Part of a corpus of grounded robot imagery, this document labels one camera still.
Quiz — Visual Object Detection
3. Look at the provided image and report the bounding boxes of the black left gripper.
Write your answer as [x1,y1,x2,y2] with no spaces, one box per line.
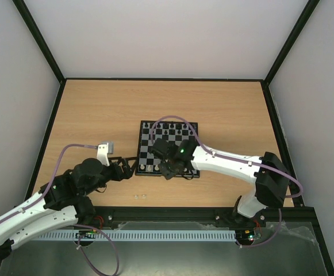
[82,156,140,196]

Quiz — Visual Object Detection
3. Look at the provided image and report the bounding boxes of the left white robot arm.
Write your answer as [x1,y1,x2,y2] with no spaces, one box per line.
[0,158,137,261]

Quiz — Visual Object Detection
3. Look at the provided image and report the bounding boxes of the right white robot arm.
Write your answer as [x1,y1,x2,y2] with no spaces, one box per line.
[148,138,289,225]

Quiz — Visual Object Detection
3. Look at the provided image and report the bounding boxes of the black silver chess board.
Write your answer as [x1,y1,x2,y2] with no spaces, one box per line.
[135,120,196,177]

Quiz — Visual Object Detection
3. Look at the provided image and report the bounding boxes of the clear plastic sheet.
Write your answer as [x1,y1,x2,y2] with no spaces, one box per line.
[266,220,318,246]

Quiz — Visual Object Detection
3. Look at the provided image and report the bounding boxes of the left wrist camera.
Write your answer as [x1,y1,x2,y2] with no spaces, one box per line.
[96,141,114,167]

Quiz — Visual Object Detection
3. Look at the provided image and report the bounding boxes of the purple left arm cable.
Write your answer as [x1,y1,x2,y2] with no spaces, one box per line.
[0,143,120,276]

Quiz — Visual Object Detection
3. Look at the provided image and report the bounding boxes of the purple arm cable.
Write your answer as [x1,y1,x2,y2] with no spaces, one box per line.
[0,143,120,276]
[150,115,304,250]

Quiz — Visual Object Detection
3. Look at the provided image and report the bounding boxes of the white slotted cable duct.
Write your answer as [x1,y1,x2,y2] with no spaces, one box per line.
[35,229,236,242]

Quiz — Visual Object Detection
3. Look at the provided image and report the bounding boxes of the black left frame rail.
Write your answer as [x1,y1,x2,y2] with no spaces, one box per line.
[25,79,67,200]

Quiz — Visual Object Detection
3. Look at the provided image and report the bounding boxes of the black frame rail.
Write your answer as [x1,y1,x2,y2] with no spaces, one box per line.
[7,204,317,231]
[260,80,305,206]
[25,79,67,200]

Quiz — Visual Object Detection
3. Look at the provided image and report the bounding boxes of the black right frame rail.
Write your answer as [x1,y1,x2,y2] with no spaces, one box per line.
[260,80,305,206]

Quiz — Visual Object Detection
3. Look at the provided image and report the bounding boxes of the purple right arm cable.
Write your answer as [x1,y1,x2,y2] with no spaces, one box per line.
[150,115,304,250]

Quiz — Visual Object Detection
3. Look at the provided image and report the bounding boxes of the black front frame rail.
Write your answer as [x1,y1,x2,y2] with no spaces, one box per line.
[7,204,317,231]

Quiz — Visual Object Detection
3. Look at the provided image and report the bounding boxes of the black frame post back left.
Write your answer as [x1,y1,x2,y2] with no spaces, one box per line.
[12,0,65,83]

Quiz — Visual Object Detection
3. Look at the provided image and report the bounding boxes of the black frame post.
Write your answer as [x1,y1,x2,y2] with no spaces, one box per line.
[12,0,65,83]
[264,0,320,86]

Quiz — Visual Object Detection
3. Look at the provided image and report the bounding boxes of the black frame post back right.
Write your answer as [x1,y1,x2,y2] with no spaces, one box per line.
[264,0,320,86]

